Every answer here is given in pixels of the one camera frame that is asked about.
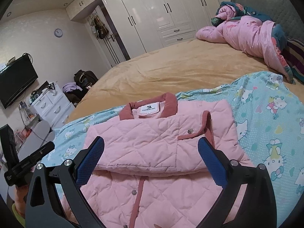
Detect white wardrobe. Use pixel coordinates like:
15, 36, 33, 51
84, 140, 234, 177
66, 0, 220, 61

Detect pink quilted jacket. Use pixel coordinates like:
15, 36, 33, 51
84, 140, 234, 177
59, 93, 256, 228

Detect pink crumpled quilt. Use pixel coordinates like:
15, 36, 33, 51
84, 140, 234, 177
195, 2, 296, 84

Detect grey low cabinet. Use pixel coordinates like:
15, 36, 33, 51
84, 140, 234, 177
18, 120, 56, 157

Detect black bag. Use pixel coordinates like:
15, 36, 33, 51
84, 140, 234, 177
74, 70, 99, 88

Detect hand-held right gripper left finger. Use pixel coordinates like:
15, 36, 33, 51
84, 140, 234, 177
25, 136, 105, 228

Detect grey quilted headboard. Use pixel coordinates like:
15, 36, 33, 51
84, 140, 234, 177
230, 0, 304, 41

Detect purple clothes pile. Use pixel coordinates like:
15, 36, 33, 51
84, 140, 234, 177
62, 82, 82, 93

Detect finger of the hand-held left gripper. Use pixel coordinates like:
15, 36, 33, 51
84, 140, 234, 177
18, 142, 55, 165

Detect person's left hand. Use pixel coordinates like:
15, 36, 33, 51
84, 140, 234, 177
14, 185, 31, 206

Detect blue cartoon printed blanket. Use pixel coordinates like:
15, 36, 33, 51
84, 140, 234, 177
45, 71, 304, 228

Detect black flat television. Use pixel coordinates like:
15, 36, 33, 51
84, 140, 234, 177
0, 57, 39, 110

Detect white drawer chest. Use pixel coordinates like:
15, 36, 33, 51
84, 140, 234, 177
30, 82, 75, 130

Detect white room door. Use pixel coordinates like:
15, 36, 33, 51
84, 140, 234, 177
95, 0, 131, 68

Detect hanging dark bags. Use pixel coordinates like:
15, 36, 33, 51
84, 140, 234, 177
90, 14, 110, 40

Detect dark striped pillow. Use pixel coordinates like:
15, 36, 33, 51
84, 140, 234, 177
283, 38, 304, 83

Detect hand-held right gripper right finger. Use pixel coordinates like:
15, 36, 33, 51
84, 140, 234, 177
197, 136, 277, 228

